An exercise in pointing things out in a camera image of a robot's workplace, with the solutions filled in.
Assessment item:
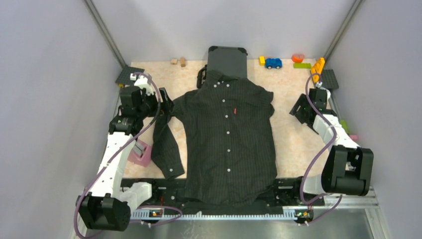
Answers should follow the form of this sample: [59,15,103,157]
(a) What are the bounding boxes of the green pink toy bricks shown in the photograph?
[340,119,359,141]

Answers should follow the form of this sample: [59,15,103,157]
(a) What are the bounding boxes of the right dark grey baseplate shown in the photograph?
[321,69,339,90]

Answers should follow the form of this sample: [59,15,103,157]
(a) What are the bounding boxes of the dark grey baseplate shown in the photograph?
[321,69,339,90]
[115,65,144,86]

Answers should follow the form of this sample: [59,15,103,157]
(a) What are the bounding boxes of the left dark grey baseplate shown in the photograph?
[115,65,144,86]

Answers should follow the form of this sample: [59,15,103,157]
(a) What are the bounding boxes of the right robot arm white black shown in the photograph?
[290,89,374,205]

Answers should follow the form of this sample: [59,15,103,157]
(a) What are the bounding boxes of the dark grey case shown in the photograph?
[197,46,248,89]

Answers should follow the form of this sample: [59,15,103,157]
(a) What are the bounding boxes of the yellow toy brick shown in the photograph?
[259,56,266,66]

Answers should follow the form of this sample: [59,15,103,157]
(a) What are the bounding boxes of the orange bowl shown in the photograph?
[291,54,305,63]

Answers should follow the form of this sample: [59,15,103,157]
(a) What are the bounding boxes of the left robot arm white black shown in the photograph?
[73,72,168,238]

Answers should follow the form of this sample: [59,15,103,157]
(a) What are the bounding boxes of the green flat brick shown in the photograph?
[293,63,312,69]

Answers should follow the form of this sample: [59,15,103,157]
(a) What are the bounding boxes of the orange toy ladder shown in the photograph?
[311,57,325,84]

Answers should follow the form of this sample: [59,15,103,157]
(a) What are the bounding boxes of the blue toy car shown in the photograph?
[265,58,283,69]

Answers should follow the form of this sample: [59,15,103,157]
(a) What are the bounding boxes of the wooden block right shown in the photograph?
[180,57,187,67]

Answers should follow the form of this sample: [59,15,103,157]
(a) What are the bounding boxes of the black pinstriped button shirt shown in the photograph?
[151,70,277,206]

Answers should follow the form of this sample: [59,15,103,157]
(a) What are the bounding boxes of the pink stapler box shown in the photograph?
[128,139,152,167]

